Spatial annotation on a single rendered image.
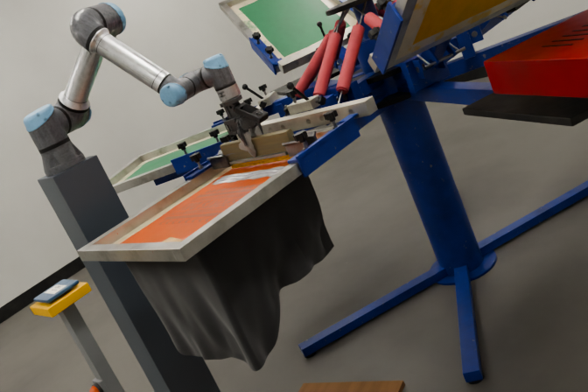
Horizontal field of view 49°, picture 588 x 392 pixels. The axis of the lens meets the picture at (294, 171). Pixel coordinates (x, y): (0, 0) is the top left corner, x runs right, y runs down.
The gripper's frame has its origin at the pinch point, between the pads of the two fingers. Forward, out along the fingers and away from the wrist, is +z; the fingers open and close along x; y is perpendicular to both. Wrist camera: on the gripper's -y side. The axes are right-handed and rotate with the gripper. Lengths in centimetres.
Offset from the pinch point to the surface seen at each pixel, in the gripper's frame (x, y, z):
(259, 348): 48, -21, 44
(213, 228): 50, -29, 3
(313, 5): -146, 79, -32
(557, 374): -20, -68, 101
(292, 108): -25.9, 3.6, -5.3
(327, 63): -55, 4, -13
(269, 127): -21.4, 14.3, -1.6
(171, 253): 61, -25, 3
